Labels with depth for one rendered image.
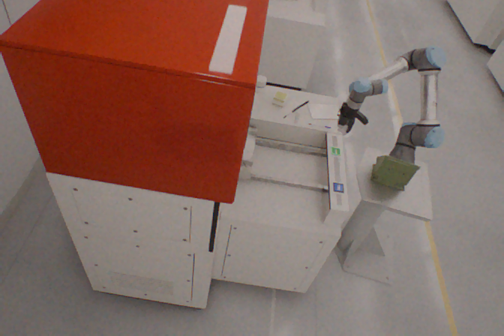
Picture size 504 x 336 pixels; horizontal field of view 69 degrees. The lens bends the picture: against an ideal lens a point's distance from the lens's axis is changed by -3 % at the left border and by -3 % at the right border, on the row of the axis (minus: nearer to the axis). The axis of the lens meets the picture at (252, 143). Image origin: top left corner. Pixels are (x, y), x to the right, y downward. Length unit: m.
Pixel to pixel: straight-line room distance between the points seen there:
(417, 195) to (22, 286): 2.48
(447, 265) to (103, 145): 2.70
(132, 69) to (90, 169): 0.54
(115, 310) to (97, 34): 1.83
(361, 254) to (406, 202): 0.81
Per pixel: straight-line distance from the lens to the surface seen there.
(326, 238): 2.04
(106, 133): 1.35
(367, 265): 2.99
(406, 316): 2.97
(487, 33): 6.44
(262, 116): 2.25
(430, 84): 2.18
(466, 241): 3.58
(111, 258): 2.13
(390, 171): 2.27
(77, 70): 1.21
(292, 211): 2.02
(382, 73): 2.13
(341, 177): 2.07
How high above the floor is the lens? 2.45
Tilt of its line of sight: 46 degrees down
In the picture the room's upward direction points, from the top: 12 degrees clockwise
